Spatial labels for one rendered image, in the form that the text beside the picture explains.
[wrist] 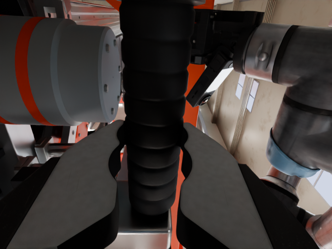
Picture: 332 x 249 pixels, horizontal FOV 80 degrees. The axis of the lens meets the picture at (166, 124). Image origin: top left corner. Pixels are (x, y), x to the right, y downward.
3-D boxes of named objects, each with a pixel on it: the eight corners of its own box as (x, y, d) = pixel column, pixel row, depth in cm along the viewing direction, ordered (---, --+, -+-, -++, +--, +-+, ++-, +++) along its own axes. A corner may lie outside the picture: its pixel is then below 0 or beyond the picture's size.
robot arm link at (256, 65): (282, 77, 31) (264, 88, 26) (254, 71, 34) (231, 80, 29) (300, 24, 28) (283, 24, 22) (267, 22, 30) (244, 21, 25)
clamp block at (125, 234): (37, 231, 13) (54, 273, 16) (173, 231, 14) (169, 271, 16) (67, 177, 18) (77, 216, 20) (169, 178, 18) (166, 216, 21)
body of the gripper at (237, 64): (203, 10, 37) (271, 13, 30) (197, 58, 41) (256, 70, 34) (176, 7, 32) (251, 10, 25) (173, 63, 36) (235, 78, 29)
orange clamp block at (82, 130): (45, 138, 52) (61, 144, 60) (76, 139, 52) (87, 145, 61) (50, 112, 54) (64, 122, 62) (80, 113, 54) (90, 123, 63)
